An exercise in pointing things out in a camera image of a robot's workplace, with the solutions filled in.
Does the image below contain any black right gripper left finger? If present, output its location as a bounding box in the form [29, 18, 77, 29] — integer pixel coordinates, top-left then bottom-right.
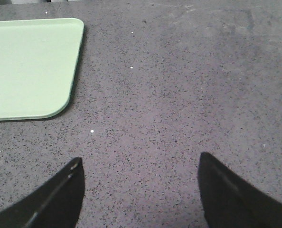
[0, 157, 85, 228]

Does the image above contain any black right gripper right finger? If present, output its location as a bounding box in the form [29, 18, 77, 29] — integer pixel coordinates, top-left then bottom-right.
[197, 152, 282, 228]

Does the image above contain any light green plastic tray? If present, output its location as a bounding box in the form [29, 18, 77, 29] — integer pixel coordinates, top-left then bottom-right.
[0, 18, 84, 121]

